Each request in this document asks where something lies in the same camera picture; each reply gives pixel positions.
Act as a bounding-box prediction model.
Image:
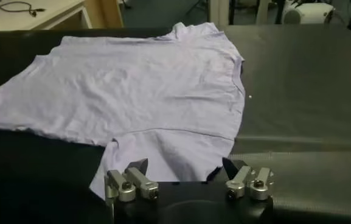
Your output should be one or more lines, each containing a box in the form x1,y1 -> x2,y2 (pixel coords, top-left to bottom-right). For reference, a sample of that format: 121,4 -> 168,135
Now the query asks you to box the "lavender t-shirt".
0,21 -> 246,200

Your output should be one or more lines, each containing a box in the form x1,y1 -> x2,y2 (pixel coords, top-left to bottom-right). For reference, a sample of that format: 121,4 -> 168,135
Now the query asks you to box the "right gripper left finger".
103,158 -> 160,203

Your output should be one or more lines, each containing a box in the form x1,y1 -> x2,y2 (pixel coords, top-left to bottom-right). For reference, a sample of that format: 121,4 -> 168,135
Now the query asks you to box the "tall white cardboard box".
209,0 -> 231,26

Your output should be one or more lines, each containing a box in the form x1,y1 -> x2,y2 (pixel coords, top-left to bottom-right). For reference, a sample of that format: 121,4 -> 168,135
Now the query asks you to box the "black looped cable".
0,1 -> 46,18

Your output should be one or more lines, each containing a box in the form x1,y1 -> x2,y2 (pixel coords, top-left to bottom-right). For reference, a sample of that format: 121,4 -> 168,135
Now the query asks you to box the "black wrinkled table cover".
0,24 -> 351,224

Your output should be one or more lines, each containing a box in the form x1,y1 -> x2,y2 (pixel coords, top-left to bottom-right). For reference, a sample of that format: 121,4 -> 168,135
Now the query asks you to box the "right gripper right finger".
222,156 -> 275,201

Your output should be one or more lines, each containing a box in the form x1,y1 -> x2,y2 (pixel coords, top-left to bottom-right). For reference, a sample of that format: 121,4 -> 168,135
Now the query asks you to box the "white table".
0,0 -> 92,32

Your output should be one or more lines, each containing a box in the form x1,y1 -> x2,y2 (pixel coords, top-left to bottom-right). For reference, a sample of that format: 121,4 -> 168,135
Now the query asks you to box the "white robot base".
281,1 -> 336,26

